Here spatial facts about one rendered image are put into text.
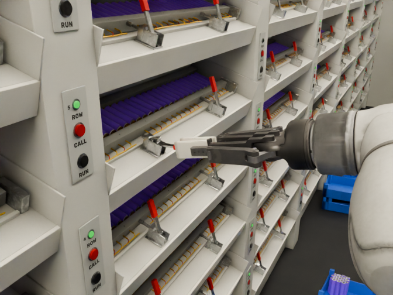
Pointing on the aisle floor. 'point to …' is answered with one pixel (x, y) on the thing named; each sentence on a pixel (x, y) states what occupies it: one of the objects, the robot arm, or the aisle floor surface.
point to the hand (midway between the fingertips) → (196, 147)
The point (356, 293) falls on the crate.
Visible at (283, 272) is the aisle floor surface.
